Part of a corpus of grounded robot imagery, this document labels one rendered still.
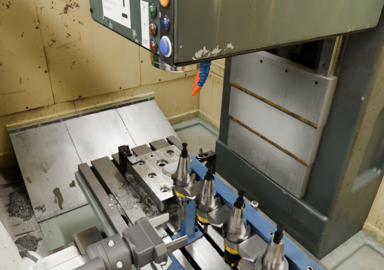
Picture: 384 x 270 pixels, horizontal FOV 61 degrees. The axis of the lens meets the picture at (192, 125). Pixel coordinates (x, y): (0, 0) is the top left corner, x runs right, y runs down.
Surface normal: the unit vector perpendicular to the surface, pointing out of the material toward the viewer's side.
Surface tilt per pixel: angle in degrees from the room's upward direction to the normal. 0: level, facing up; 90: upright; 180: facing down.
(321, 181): 90
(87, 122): 24
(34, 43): 90
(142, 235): 0
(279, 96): 89
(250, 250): 0
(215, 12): 90
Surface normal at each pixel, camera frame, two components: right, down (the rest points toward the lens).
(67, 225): 0.03, -0.87
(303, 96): -0.83, 0.25
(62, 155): 0.26, -0.62
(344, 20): 0.56, 0.42
